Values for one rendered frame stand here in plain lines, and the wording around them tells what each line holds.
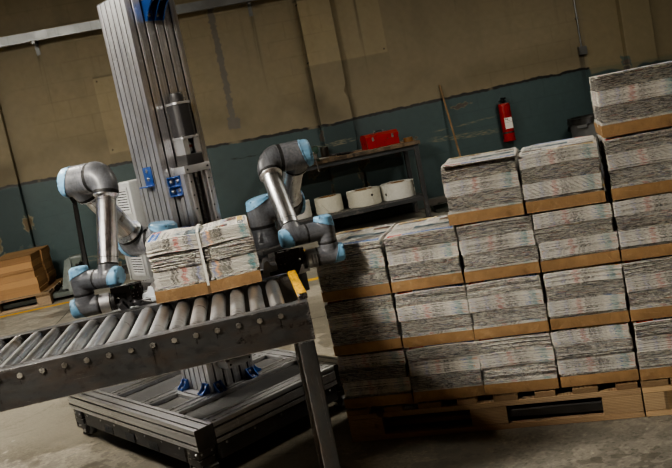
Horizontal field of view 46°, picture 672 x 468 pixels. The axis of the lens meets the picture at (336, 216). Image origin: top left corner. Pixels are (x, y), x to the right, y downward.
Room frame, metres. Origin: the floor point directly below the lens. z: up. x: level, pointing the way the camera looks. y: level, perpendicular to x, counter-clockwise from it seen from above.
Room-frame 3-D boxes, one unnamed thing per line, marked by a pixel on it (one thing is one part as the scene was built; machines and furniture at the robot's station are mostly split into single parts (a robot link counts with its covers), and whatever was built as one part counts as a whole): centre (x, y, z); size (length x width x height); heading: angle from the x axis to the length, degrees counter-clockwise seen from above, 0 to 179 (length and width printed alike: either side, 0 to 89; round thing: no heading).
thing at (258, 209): (3.63, 0.33, 0.98); 0.13 x 0.12 x 0.14; 105
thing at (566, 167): (3.09, -0.89, 0.95); 0.38 x 0.29 x 0.23; 163
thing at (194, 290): (2.92, 0.62, 0.83); 0.29 x 0.16 x 0.04; 6
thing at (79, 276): (2.96, 0.97, 0.92); 0.11 x 0.08 x 0.11; 69
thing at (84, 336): (2.57, 0.90, 0.77); 0.47 x 0.05 x 0.05; 6
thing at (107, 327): (2.58, 0.84, 0.77); 0.47 x 0.05 x 0.05; 6
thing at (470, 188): (3.17, -0.61, 0.95); 0.38 x 0.29 x 0.23; 165
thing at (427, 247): (3.20, -0.49, 0.42); 1.17 x 0.39 x 0.83; 74
